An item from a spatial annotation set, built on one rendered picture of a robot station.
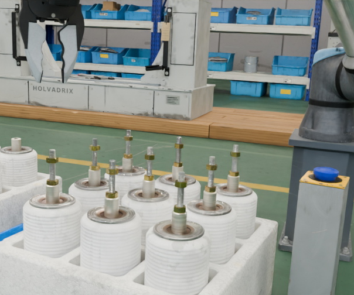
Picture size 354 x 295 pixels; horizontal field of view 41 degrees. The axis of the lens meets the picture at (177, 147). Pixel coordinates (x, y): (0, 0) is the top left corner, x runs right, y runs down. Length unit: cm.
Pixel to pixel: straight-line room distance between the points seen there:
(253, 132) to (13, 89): 166
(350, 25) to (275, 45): 803
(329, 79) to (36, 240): 78
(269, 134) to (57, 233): 200
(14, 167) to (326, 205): 71
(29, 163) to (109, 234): 49
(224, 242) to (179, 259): 14
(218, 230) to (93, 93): 237
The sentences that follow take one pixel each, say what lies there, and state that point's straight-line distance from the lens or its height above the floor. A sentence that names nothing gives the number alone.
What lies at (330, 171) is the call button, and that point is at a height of 33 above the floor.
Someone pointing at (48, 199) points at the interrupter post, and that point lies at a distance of 81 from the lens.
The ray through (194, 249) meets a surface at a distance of 67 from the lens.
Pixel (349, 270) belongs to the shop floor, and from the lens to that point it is 126.
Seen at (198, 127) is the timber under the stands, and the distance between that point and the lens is 274.
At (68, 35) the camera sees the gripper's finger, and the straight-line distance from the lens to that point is 77.
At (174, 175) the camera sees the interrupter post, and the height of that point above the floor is 26.
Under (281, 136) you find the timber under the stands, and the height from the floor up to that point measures 6.
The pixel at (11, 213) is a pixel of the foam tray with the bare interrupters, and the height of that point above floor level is 14.
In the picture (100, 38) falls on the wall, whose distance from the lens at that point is 1018.
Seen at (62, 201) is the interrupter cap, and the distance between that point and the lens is 82.
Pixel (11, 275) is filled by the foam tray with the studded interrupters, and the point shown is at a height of 14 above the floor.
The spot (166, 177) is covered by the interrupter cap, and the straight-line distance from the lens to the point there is 96.
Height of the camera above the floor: 52
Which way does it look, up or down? 12 degrees down
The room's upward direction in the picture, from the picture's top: 3 degrees clockwise
